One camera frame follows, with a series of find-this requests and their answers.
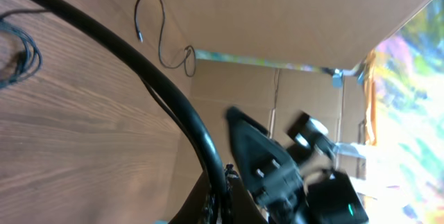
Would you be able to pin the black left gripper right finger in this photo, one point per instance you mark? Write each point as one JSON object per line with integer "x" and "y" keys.
{"x": 243, "y": 208}

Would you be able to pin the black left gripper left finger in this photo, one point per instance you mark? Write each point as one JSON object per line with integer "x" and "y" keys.
{"x": 199, "y": 207}

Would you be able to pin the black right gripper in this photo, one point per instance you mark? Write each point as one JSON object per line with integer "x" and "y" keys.
{"x": 266, "y": 167}

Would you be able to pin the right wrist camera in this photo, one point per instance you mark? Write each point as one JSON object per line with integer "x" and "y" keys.
{"x": 309, "y": 135}

